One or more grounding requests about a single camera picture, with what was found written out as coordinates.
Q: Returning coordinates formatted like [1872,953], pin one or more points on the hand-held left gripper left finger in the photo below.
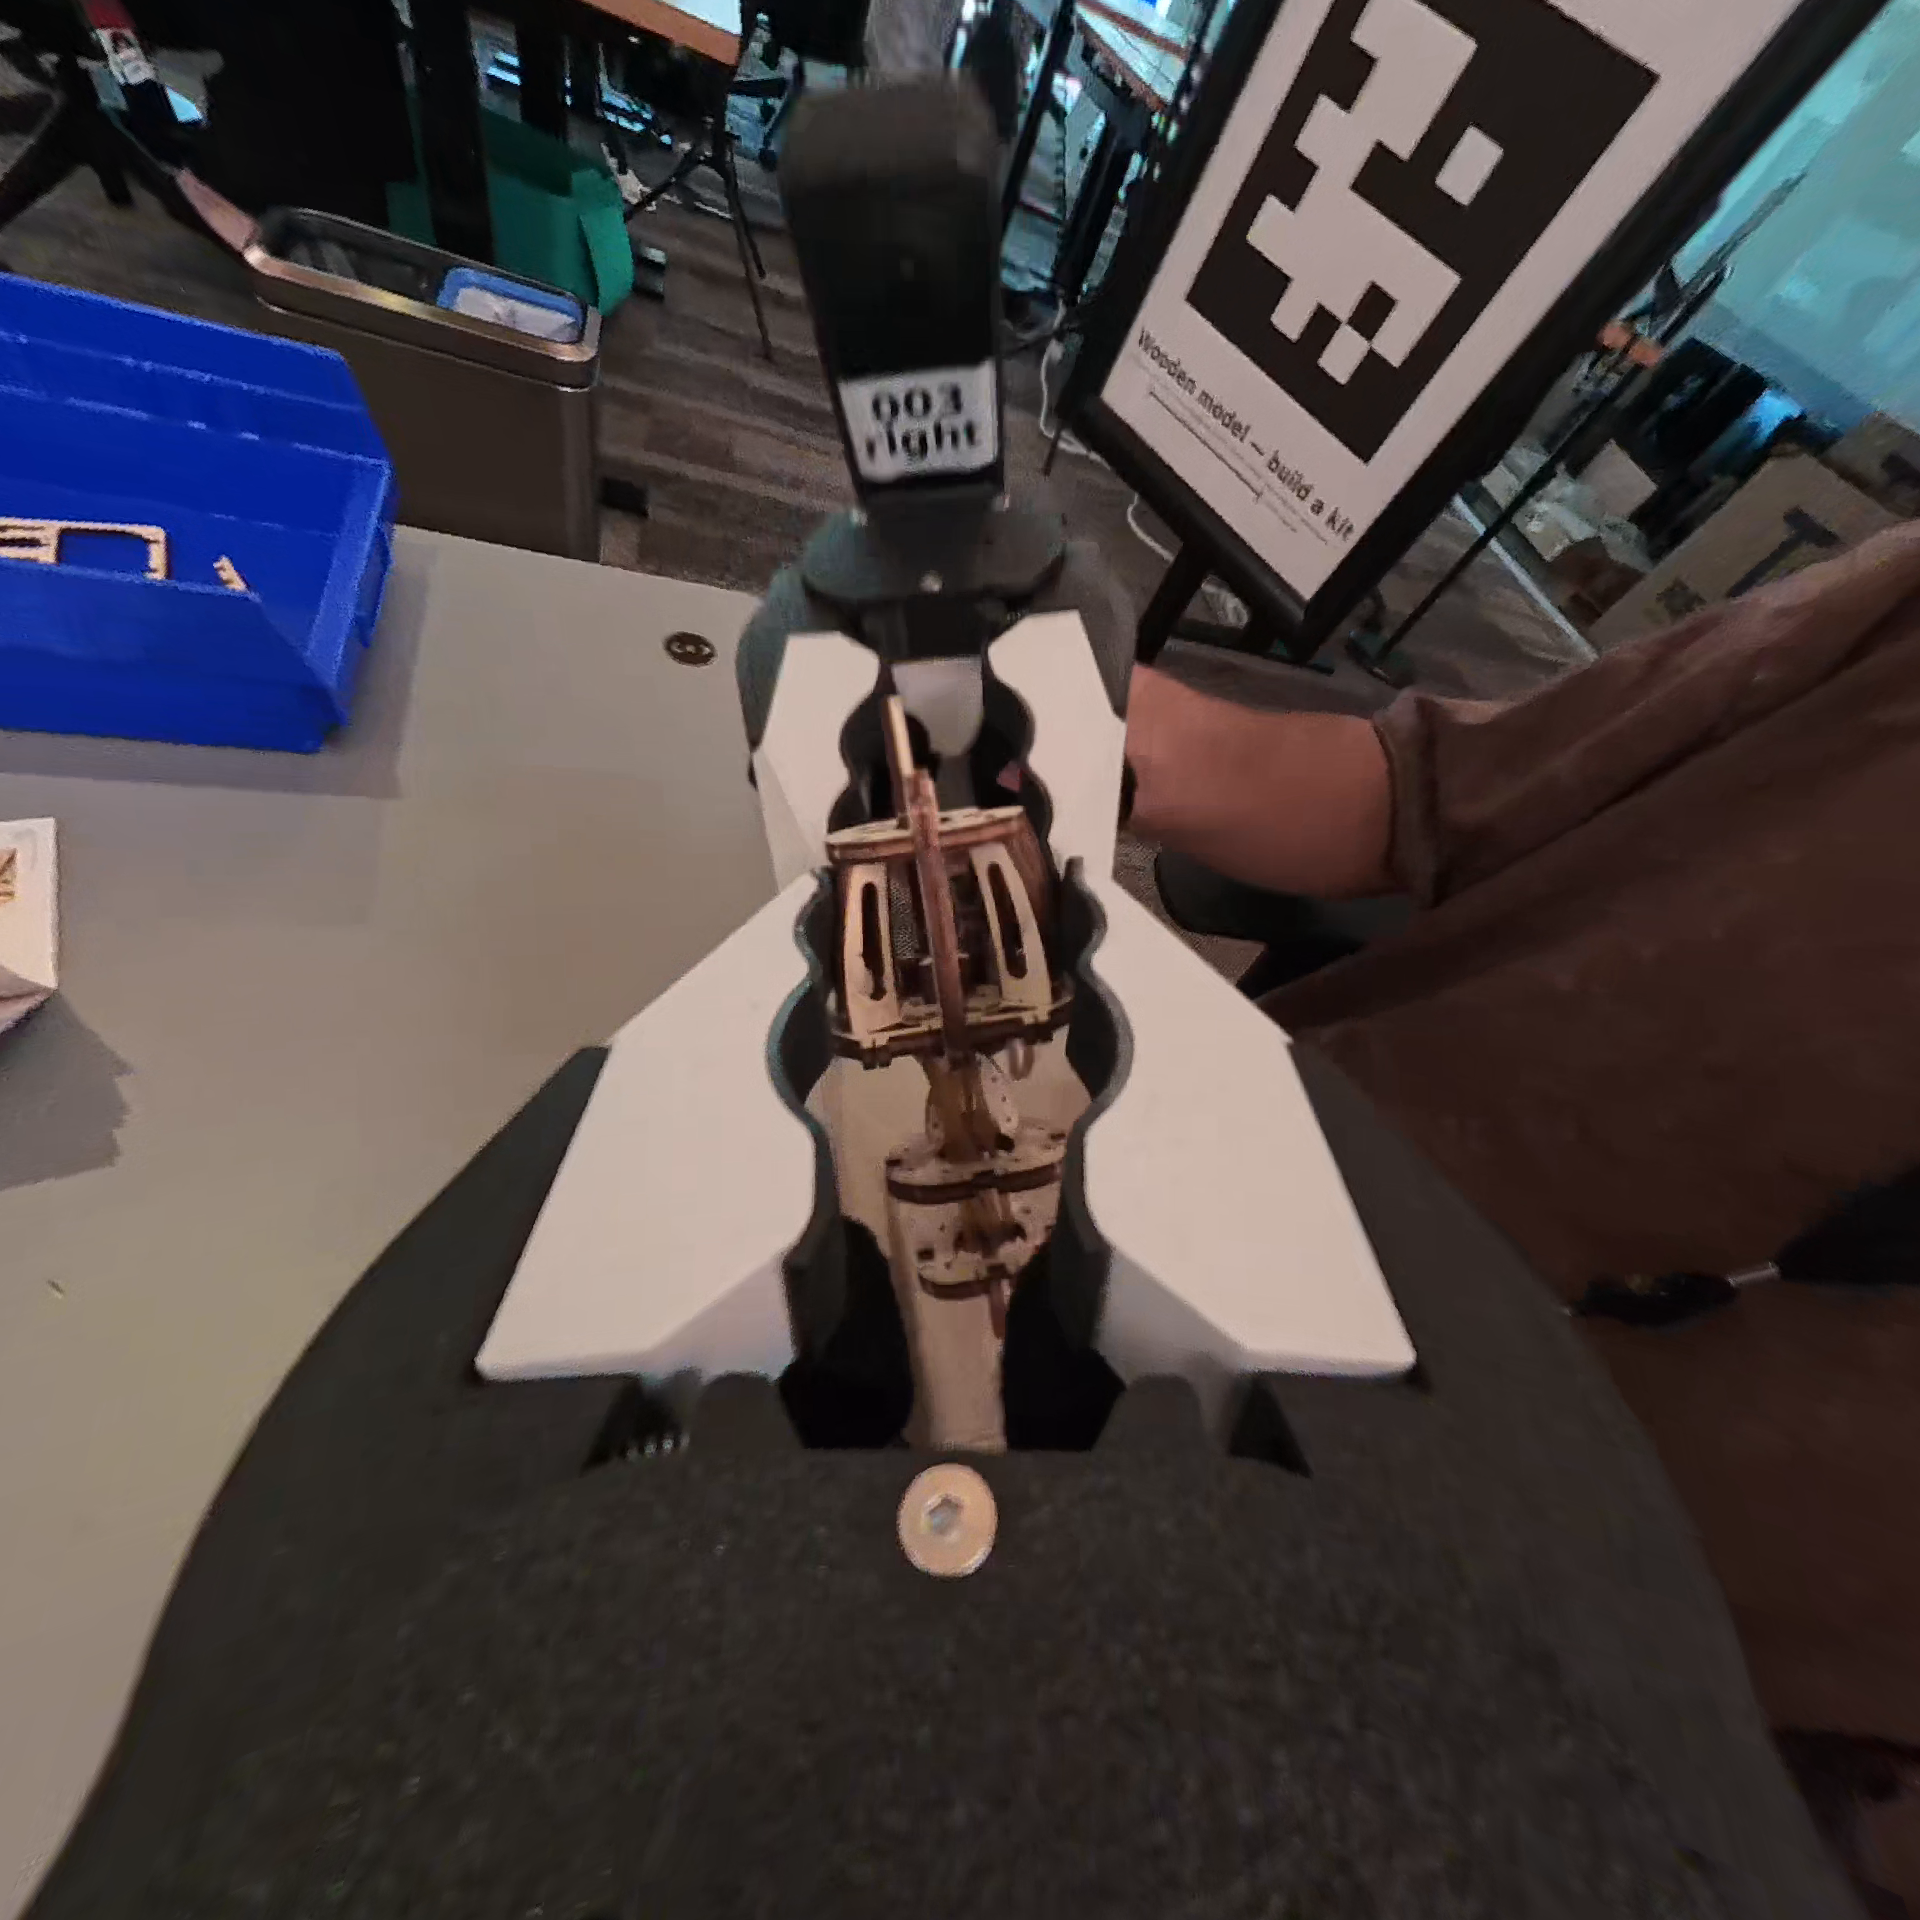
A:
[661,1199]

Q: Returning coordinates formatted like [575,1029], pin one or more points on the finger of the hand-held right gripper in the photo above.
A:
[796,751]
[1088,751]

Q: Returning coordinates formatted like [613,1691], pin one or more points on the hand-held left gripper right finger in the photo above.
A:
[1231,1199]

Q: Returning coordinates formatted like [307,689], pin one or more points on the wooden tower model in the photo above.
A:
[901,1033]

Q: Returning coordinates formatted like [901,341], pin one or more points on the person's right forearm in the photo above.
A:
[1276,779]

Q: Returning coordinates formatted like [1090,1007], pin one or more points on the white model kit box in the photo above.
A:
[30,914]

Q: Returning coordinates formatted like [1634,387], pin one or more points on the round table grommet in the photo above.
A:
[689,646]

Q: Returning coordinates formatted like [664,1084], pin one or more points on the green plastic bin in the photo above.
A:
[540,211]

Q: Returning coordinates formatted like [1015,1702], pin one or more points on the metal trash bin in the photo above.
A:
[450,436]

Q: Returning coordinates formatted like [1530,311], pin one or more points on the white marker sign board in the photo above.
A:
[1441,149]

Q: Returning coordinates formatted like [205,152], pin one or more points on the cardboard box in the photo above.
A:
[1724,555]

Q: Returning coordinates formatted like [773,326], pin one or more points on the blue plastic bin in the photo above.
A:
[180,436]

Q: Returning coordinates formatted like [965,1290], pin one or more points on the wooden frame part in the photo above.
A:
[153,553]

